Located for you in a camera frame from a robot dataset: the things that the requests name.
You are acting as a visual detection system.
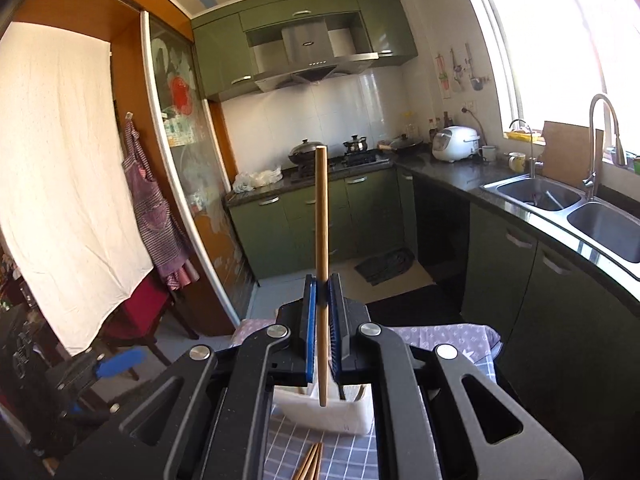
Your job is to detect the dark floor mat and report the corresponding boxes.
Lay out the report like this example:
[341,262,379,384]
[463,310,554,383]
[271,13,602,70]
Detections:
[354,249,416,286]

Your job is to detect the cluster of sauce bottles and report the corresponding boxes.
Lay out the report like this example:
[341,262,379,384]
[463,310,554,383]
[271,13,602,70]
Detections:
[427,112,452,142]

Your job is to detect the wooden cutting board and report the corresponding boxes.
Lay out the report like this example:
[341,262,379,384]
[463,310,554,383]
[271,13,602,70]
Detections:
[541,121,603,188]

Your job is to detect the sliding glass door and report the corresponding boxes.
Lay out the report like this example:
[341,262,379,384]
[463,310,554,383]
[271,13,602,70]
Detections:
[140,10,256,331]

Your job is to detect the single wooden chopstick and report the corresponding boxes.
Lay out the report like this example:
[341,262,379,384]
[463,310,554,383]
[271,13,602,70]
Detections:
[315,146,331,407]

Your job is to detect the double steel sink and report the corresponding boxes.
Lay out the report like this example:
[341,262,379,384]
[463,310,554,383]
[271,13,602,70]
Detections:
[480,174,640,281]

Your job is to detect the black gas stove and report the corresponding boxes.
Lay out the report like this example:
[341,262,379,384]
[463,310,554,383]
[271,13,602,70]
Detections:
[290,152,393,181]

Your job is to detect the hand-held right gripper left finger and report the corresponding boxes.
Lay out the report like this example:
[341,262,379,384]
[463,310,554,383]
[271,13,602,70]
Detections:
[70,274,321,480]

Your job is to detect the white rice cooker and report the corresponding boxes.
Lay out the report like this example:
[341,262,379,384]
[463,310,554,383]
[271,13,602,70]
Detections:
[432,126,482,163]

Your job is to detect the black kitchen countertop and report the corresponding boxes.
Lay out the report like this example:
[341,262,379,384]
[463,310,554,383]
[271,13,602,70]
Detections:
[225,152,640,306]

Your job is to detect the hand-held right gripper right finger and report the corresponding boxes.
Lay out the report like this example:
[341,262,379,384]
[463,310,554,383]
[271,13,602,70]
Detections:
[327,273,585,480]

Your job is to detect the kitchen window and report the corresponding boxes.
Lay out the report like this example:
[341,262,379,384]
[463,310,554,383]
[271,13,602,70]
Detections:
[470,0,640,166]

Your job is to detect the tall steel faucet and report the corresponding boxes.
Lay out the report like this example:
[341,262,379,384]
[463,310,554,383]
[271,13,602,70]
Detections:
[582,93,628,201]

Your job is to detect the hanging kitchen spatula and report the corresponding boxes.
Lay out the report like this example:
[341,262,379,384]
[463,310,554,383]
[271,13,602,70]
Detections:
[450,49,466,92]

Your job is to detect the bunch of wooden chopsticks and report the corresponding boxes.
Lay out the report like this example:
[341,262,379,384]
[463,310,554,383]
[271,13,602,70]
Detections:
[292,441,325,480]

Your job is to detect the black wok with lid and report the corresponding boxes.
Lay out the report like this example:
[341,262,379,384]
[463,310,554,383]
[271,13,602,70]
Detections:
[288,138,328,166]

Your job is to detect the purple checked apron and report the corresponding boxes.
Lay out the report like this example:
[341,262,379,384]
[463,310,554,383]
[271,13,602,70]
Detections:
[122,112,198,291]

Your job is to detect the hanging steel ladle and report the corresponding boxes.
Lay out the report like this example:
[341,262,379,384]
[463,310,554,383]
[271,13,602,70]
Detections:
[465,42,490,92]

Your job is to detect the black frying pan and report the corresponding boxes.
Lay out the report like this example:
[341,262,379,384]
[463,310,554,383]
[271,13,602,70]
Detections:
[377,133,425,153]

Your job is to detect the green base cabinet with drawers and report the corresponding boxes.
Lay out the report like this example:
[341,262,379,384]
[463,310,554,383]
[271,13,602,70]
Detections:
[227,167,418,281]

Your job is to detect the white plastic utensil holder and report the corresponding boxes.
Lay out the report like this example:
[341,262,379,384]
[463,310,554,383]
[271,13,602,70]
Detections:
[272,382,375,435]

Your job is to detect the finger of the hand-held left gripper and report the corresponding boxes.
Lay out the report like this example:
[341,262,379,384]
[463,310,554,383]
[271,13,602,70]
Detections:
[64,399,122,422]
[55,349,147,396]

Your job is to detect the white plastic bag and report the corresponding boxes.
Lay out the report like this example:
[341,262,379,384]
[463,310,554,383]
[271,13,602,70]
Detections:
[232,166,283,192]

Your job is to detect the green sink base cabinet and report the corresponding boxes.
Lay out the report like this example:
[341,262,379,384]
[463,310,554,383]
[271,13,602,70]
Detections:
[412,175,640,441]

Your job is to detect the steel range hood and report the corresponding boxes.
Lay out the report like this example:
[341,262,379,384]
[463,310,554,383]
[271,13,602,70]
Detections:
[252,22,379,93]

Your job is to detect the red wooden chair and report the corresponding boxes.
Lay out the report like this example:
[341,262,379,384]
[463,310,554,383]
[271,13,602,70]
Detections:
[100,275,198,366]

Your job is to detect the dark cluttered shelf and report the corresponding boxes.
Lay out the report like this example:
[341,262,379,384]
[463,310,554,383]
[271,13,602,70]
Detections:
[0,255,66,461]

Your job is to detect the white hanging sheet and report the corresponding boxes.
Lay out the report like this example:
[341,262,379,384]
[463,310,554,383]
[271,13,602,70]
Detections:
[0,20,153,356]

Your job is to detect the small steel faucet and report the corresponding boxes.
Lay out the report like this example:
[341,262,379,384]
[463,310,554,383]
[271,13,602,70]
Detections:
[509,119,543,178]

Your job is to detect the green upper cabinets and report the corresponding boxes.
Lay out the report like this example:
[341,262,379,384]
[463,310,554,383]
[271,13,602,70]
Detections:
[191,0,418,101]

